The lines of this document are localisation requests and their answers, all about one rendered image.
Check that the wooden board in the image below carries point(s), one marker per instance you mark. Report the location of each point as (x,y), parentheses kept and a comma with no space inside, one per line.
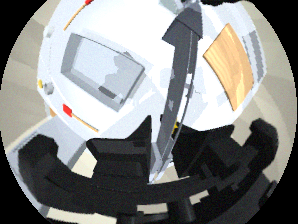
(229,62)

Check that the grey cylinder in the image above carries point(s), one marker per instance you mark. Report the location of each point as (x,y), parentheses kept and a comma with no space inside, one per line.
(48,31)

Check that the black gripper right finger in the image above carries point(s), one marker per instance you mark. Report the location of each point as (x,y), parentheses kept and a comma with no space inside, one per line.
(191,142)

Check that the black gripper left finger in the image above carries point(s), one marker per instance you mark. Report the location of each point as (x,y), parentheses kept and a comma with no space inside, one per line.
(135,147)

